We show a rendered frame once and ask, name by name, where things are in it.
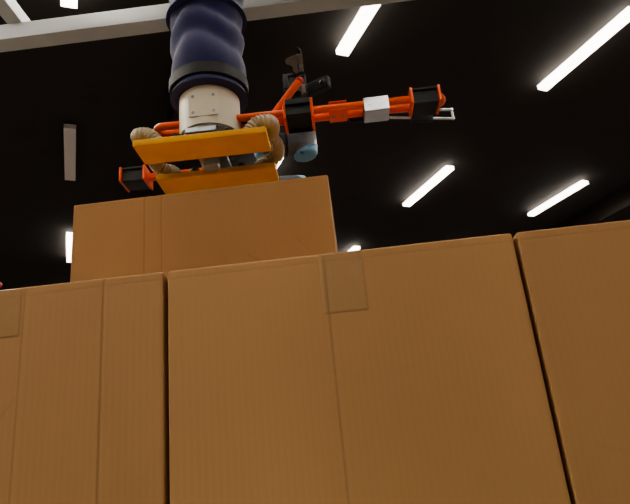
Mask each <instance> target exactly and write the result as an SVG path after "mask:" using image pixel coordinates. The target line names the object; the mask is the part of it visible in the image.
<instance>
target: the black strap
mask: <svg viewBox="0 0 630 504"><path fill-rule="evenodd" d="M202 73H209V74H217V75H222V76H226V77H229V78H231V79H233V80H235V81H237V82H238V83H240V84H241V85H242V87H243V88H244V90H245V92H246V94H247V96H248V99H249V86H248V81H247V78H246V77H245V75H244V74H243V73H242V72H241V71H240V70H238V69H237V68H235V67H233V66H231V65H229V64H226V63H223V62H219V61H210V60H204V61H195V62H191V63H188V64H185V65H183V66H181V67H179V68H178V69H177V70H175V71H174V72H173V73H172V75H171V77H170V79H169V98H170V95H171V93H172V90H173V88H174V87H175V86H176V85H177V84H178V83H179V82H180V81H181V80H182V79H184V78H186V77H188V76H191V75H195V74H202Z"/></svg>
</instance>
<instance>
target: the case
mask: <svg viewBox="0 0 630 504"><path fill-rule="evenodd" d="M337 252H338V249H337V240H336V232H335V225H334V217H333V210H332V202H331V195H330V187H329V180H328V176H327V175H322V176H314V177H306V178H298V179H289V180H281V181H273V182H265V183H256V184H248V185H240V186H231V187H223V188H215V189H207V190H198V191H190V192H182V193H174V194H165V195H157V196H149V197H140V198H132V199H124V200H116V201H107V202H99V203H91V204H83V205H75V206H74V214H73V234H72V254H71V274H70V282H77V281H86V280H95V279H104V278H113V277H122V276H131V275H140V274H149V273H158V272H162V273H164V274H165V275H166V276H167V277H168V272H170V271H176V270H185V269H194V268H203V267H212V266H221V265H230V264H239V263H248V262H257V261H265V260H274V259H283V258H292V257H301V256H310V255H319V254H328V253H337Z"/></svg>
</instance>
